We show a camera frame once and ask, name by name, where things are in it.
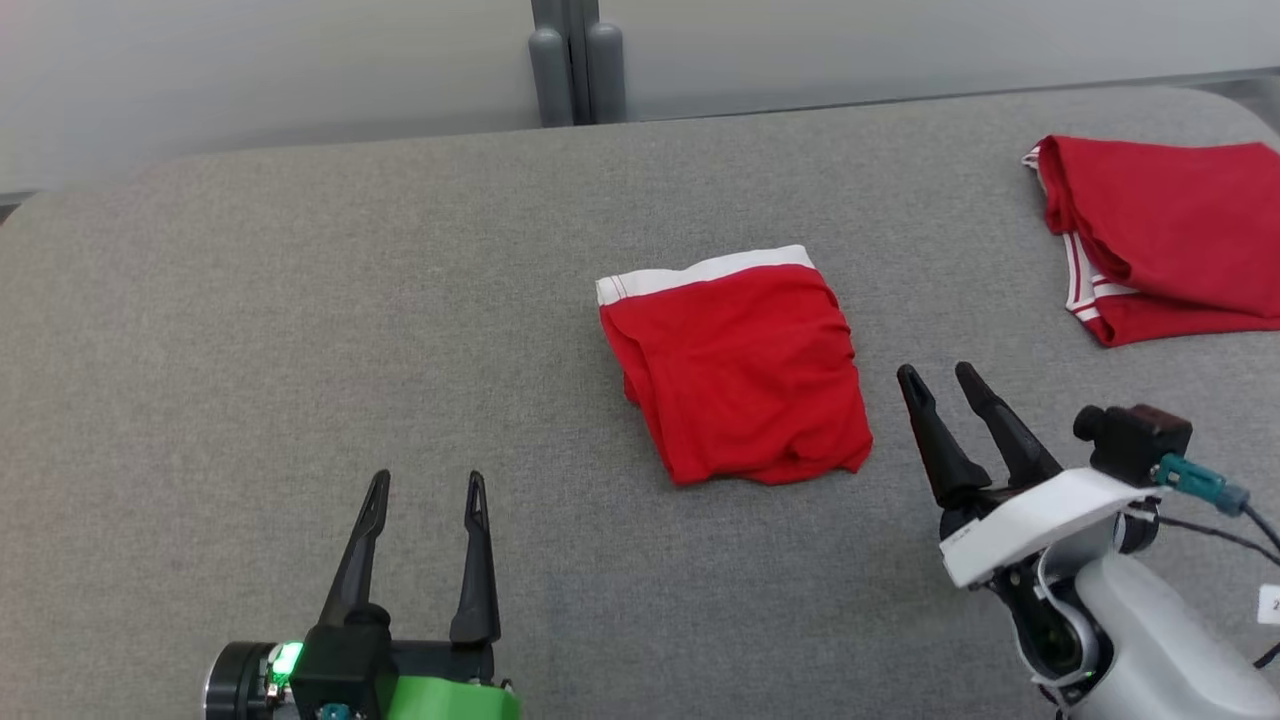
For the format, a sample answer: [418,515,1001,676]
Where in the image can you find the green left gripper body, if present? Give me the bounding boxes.
[385,640,521,720]

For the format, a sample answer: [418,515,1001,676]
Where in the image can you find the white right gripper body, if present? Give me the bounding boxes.
[940,468,1161,589]

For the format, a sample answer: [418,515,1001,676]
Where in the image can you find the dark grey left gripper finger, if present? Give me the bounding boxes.
[450,472,501,644]
[318,470,393,631]

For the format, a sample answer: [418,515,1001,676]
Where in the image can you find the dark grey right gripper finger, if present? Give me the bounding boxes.
[955,362,1063,489]
[896,365,991,506]

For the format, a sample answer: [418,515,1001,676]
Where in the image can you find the red shorts with white waistband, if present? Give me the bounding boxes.
[596,245,874,488]

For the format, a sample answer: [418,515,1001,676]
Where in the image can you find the red jersey with white trim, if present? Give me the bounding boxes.
[1022,135,1280,349]

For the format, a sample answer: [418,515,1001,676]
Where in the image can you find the black right gripper motor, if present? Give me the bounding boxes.
[1118,505,1163,556]

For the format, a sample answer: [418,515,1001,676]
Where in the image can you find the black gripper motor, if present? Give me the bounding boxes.
[205,642,291,720]
[1118,505,1163,556]

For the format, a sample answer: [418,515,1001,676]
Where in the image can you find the black left gripper motor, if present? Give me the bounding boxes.
[205,642,291,720]

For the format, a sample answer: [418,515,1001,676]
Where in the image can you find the grey fabric sofa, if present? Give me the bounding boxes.
[0,85,1280,720]

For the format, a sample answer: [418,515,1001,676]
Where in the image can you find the teal right camera connector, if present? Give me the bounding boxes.
[1155,455,1251,518]

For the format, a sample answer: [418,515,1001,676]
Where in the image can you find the black right camera cable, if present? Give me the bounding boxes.
[1140,505,1280,556]

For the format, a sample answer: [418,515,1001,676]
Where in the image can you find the grey metal frame post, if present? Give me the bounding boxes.
[528,0,627,128]

